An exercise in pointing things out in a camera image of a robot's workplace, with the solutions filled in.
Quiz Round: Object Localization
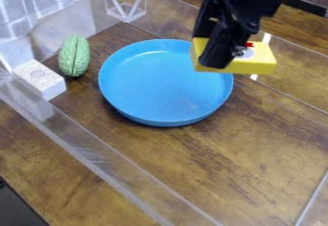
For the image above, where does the yellow brick with label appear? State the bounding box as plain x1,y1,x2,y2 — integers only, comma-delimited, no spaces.
191,37,278,75

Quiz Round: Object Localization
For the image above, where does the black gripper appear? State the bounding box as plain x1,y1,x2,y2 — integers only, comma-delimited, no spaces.
193,0,284,69

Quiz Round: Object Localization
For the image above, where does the white speckled block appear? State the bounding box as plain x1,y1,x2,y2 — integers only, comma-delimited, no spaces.
14,59,67,101

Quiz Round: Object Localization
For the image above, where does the green textured gourd toy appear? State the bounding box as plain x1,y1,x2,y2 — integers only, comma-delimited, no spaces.
58,35,90,78

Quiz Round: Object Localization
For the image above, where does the clear acrylic enclosure wall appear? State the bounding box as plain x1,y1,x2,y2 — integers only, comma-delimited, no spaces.
0,0,328,226

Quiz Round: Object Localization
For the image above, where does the clear acrylic corner bracket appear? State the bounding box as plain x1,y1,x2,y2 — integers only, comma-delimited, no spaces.
105,0,148,23

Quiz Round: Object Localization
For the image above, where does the blue round tray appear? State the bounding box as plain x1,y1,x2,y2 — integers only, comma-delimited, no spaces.
100,39,233,127

